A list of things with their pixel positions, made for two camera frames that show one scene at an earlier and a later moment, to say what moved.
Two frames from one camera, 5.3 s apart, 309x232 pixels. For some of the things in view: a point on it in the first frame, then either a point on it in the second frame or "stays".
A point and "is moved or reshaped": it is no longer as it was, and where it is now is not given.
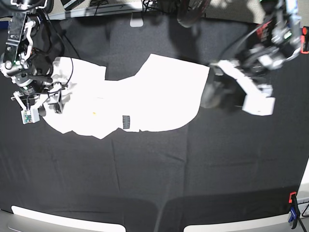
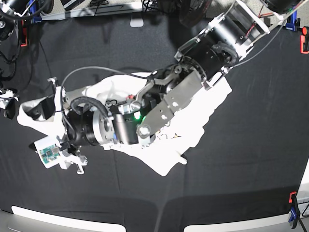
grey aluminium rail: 98,11 stays
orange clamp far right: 302,39 stays
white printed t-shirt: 166,92 is moved or reshaped
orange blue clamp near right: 294,209 stays
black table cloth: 220,165 stays
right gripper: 258,100 -> 55,105
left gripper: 56,95 -> 7,101
